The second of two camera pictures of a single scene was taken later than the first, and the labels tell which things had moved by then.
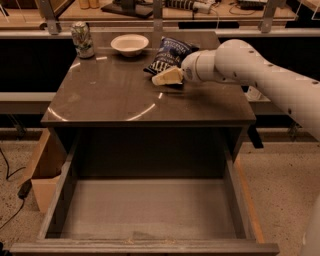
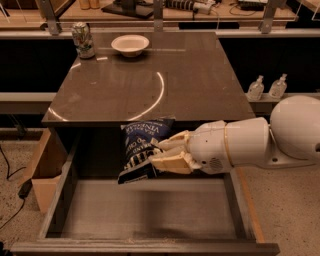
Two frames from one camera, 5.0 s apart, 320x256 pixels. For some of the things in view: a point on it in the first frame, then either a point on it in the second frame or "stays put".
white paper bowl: [129, 45] stays put
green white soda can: [82, 40] stays put
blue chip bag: [170, 55] → [140, 145]
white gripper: [188, 69] → [207, 146]
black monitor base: [129, 8] stays put
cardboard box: [45, 166] stays put
